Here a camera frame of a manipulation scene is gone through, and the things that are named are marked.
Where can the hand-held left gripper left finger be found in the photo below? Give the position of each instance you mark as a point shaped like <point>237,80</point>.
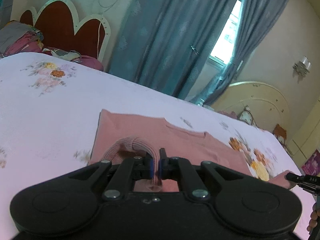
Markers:
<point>150,166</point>

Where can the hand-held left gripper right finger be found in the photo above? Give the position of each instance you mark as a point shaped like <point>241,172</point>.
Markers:
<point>160,167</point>

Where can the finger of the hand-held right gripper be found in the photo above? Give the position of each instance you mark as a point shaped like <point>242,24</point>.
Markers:
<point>300,178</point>

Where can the pink long-sleeved sweater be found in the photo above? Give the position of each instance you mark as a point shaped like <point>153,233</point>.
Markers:
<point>190,145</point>

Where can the pile of clothes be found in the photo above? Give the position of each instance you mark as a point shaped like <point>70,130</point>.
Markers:
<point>18,38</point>

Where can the purple floral cloth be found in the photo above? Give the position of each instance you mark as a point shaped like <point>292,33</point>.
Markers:
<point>312,165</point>

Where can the orange patterned cloth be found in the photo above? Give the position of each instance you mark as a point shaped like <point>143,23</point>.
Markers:
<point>280,133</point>

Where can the pale patterned cloth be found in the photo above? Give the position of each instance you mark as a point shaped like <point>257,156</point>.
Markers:
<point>247,115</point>

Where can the cream arched headboard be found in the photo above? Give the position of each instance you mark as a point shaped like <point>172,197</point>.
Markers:
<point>260,97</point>

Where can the floral white bed sheet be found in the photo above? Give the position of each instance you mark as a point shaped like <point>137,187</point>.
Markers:
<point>50,110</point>

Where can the magenta pillow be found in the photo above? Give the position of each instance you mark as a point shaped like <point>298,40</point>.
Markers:
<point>90,63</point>

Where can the metal curtain hook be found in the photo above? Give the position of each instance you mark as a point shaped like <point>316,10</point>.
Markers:
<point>194,49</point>

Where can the wide blue curtain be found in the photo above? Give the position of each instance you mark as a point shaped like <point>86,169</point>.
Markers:
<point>162,35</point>

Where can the patterned white cloth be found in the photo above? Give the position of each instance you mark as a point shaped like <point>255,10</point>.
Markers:
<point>62,53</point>

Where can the tied blue curtain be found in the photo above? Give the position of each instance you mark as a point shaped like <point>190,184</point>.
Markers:
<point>252,37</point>

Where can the window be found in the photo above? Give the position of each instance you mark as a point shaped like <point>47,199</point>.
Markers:
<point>228,35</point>

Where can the red heart-shaped headboard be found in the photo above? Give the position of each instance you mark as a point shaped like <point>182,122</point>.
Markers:
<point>57,25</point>

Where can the wall lamp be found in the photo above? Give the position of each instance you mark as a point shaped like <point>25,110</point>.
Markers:
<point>302,66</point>

